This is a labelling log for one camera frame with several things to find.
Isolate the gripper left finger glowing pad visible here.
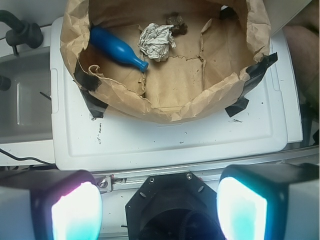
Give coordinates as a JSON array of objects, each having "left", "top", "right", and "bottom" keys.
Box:
[{"left": 0, "top": 169, "right": 103, "bottom": 240}]

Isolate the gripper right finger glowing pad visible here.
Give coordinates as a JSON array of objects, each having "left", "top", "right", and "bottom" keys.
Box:
[{"left": 216, "top": 163, "right": 320, "bottom": 240}]

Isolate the white plastic bin lid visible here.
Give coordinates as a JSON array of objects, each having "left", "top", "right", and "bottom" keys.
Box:
[{"left": 50, "top": 18, "right": 303, "bottom": 172}]

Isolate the black tape strip left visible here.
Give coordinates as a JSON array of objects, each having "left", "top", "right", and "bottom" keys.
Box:
[{"left": 73, "top": 61, "right": 109, "bottom": 118}]

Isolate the black tape strip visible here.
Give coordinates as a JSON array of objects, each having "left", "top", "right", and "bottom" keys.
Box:
[
  {"left": 73, "top": 61, "right": 109, "bottom": 118},
  {"left": 225, "top": 52, "right": 278, "bottom": 118}
]

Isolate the grey plastic tray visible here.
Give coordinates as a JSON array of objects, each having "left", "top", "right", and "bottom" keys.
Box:
[{"left": 0, "top": 47, "right": 53, "bottom": 144}]

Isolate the black tape strip right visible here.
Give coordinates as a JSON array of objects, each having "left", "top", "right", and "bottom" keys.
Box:
[{"left": 225, "top": 52, "right": 278, "bottom": 118}]

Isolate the brown paper bag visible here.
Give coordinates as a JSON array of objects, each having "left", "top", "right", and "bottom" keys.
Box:
[{"left": 60, "top": 0, "right": 271, "bottom": 124}]

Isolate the blue plastic bottle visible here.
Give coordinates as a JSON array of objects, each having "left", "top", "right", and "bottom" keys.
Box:
[{"left": 89, "top": 26, "right": 149, "bottom": 73}]

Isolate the black clamp knob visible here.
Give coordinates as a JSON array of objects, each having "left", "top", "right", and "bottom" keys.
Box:
[{"left": 0, "top": 10, "right": 44, "bottom": 56}]

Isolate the crumpled white paper ball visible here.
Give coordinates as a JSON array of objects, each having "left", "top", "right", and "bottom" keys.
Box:
[{"left": 137, "top": 23, "right": 176, "bottom": 62}]

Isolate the dark brown crumpled lump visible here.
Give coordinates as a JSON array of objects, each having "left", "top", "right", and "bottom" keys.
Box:
[{"left": 166, "top": 12, "right": 188, "bottom": 36}]

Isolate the aluminium frame rail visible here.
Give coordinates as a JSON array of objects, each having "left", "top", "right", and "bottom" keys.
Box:
[{"left": 93, "top": 145, "right": 320, "bottom": 194}]

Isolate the black cable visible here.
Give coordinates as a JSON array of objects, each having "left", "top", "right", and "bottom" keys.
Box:
[{"left": 0, "top": 147, "right": 56, "bottom": 166}]

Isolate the black octagonal mount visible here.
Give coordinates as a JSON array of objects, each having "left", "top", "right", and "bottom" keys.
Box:
[{"left": 125, "top": 173, "right": 225, "bottom": 240}]

